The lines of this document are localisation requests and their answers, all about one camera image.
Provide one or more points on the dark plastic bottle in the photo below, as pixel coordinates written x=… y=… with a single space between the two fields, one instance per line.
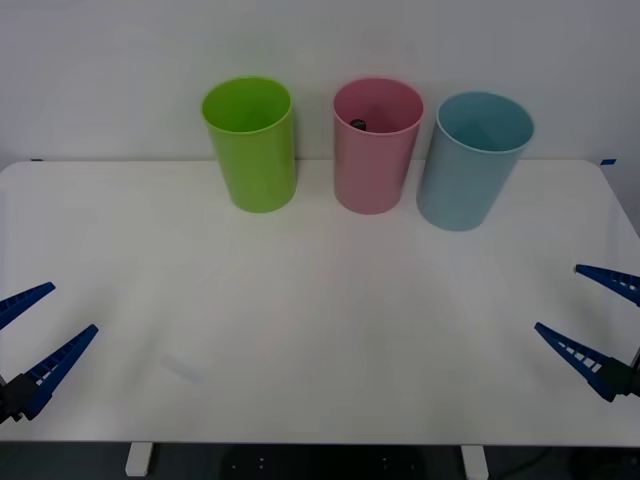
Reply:
x=358 y=123

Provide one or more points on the green plastic bin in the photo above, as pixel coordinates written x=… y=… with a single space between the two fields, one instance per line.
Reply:
x=257 y=160

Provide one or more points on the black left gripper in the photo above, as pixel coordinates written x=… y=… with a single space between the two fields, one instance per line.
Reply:
x=6 y=402

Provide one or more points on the white table leg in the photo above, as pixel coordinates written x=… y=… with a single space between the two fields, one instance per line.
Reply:
x=138 y=459
x=473 y=462

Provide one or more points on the pale blue plastic bin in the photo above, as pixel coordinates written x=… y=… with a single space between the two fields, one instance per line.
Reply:
x=465 y=185

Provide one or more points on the pink plastic bin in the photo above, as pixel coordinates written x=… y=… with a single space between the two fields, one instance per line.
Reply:
x=372 y=170

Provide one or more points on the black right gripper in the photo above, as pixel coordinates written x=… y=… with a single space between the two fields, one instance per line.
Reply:
x=636 y=382

